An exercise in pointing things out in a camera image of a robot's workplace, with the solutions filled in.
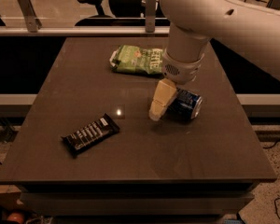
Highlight black snack bar wrapper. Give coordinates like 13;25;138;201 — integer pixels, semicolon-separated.
62;114;119;156

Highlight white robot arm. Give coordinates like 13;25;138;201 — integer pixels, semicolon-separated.
149;0;280;121

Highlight dark brown table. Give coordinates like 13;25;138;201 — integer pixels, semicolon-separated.
0;37;275;216

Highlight black office chair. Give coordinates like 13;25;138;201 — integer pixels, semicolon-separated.
74;0;171;27

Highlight orange round object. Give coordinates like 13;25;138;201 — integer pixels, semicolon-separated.
7;212;25;224

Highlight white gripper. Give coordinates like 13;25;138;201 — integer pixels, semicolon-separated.
149;51;204;121

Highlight blue pepsi can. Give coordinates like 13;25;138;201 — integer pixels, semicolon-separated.
167;89;203;119

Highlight middle metal railing bracket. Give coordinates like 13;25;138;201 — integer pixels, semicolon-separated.
146;0;156;33

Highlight left metal railing bracket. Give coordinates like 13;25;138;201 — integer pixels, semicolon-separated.
17;0;42;33

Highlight green chip bag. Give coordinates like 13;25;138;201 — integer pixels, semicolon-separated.
109;45;163;76

